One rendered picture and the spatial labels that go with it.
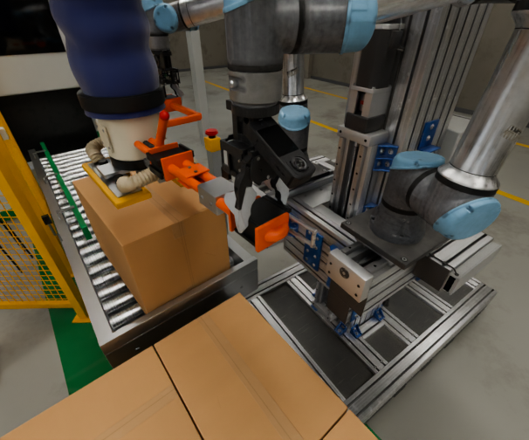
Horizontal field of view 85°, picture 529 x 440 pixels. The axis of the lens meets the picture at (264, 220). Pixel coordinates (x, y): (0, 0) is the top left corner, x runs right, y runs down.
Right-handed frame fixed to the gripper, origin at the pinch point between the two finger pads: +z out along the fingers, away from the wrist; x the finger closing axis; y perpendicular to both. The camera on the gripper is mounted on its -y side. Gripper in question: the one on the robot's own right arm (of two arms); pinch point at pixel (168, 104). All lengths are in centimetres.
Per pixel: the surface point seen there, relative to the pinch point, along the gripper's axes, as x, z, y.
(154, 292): -37, 55, 40
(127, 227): -37, 29, 31
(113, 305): -50, 70, 21
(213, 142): 25.7, 26.0, -9.4
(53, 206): -53, 65, -73
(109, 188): -39, 10, 38
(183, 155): -24, -3, 59
